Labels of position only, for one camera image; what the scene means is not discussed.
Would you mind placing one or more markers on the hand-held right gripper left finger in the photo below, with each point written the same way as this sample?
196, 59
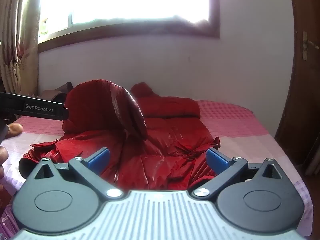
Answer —
100, 160

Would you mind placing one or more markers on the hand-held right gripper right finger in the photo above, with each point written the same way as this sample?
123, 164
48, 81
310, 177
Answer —
216, 160

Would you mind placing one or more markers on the red down jacket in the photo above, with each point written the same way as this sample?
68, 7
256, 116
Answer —
160, 140

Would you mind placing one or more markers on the person's left hand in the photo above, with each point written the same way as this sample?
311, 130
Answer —
14, 130

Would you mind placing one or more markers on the pink checkered bed sheet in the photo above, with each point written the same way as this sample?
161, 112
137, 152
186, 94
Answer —
237, 125

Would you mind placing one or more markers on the brown pillow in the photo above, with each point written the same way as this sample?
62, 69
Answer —
56, 93

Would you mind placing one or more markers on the beige patterned curtain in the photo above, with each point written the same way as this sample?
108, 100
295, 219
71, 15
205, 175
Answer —
17, 42

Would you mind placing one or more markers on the dark wooden door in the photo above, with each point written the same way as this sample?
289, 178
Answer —
302, 100

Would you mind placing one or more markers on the wooden framed window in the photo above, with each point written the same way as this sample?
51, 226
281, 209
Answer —
140, 27

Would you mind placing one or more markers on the brass door lock plate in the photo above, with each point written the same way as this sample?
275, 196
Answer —
305, 46

